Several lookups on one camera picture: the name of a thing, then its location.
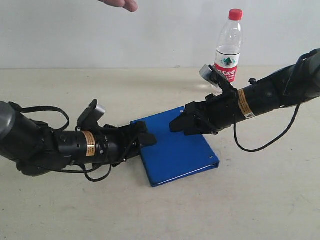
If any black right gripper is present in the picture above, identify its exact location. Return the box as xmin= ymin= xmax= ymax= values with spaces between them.
xmin=169 ymin=94 xmax=240 ymax=136

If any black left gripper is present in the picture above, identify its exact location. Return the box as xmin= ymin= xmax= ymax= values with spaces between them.
xmin=92 ymin=121 xmax=157 ymax=167

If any blue ring binder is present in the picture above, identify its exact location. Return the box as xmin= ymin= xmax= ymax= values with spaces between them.
xmin=130 ymin=106 xmax=220 ymax=188

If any clear water bottle red cap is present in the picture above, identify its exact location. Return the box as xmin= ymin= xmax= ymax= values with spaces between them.
xmin=214 ymin=8 xmax=243 ymax=83

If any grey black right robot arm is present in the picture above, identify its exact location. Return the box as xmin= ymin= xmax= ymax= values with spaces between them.
xmin=169 ymin=49 xmax=320 ymax=136

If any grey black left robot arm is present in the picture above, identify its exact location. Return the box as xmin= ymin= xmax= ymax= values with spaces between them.
xmin=0 ymin=99 xmax=157 ymax=177

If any person's bare hand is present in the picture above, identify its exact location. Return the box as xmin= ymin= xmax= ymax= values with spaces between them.
xmin=99 ymin=0 xmax=139 ymax=13

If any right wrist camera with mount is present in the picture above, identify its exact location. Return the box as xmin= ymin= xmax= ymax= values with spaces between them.
xmin=199 ymin=64 xmax=238 ymax=94

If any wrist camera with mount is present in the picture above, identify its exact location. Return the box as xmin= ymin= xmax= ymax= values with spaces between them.
xmin=199 ymin=64 xmax=238 ymax=94
xmin=75 ymin=99 xmax=106 ymax=131

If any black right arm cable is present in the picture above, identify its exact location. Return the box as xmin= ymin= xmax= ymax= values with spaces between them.
xmin=233 ymin=102 xmax=303 ymax=153

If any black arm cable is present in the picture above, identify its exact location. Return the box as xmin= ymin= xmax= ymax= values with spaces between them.
xmin=233 ymin=102 xmax=303 ymax=153
xmin=14 ymin=105 xmax=112 ymax=183

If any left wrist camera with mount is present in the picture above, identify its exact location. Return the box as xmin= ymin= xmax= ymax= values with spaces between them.
xmin=75 ymin=99 xmax=106 ymax=131

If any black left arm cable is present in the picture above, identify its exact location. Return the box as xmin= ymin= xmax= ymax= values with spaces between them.
xmin=14 ymin=105 xmax=112 ymax=183

